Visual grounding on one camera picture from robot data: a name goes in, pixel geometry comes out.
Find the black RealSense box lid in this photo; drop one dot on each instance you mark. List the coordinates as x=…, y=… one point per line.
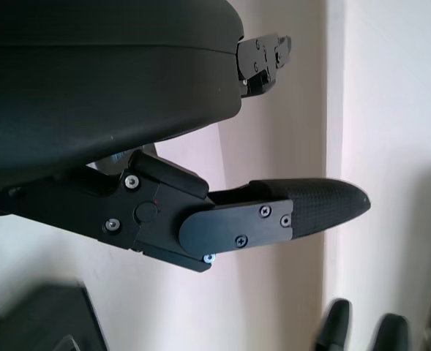
x=36, y=318

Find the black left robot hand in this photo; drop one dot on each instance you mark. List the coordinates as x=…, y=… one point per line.
x=90, y=91

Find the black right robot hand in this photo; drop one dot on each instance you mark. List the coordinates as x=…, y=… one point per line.
x=337, y=325

